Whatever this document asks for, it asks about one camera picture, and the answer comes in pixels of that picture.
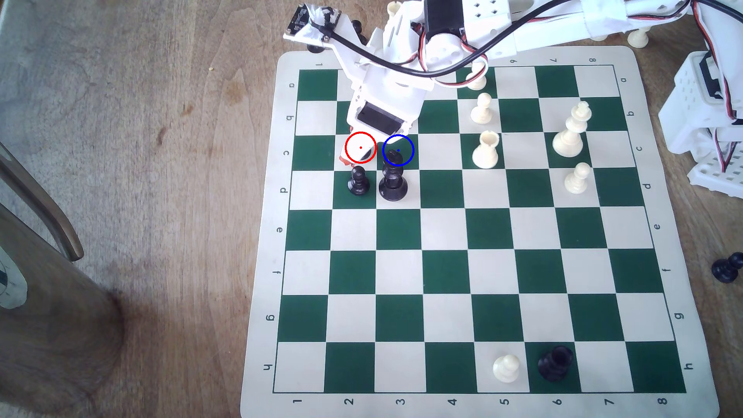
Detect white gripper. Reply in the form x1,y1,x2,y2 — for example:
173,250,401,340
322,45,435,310
336,3,436,169

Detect black bishop chess piece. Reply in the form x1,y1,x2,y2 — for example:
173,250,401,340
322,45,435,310
378,148,409,202

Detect green white chess mat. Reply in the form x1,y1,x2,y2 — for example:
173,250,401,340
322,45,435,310
240,45,721,418

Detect white king chess piece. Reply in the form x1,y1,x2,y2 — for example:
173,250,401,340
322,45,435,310
552,101,593,158

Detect black rook chess piece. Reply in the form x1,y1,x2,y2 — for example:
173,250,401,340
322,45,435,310
537,345,575,383

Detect black camera cable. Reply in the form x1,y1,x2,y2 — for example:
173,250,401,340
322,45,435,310
310,0,581,79

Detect red black servo wire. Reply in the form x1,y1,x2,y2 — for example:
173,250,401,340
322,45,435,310
406,35,490,88

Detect small wrist camera board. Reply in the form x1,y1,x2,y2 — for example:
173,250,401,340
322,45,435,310
283,5,343,53

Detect white perforated base plate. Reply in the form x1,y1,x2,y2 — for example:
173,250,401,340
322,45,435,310
688,154,743,199

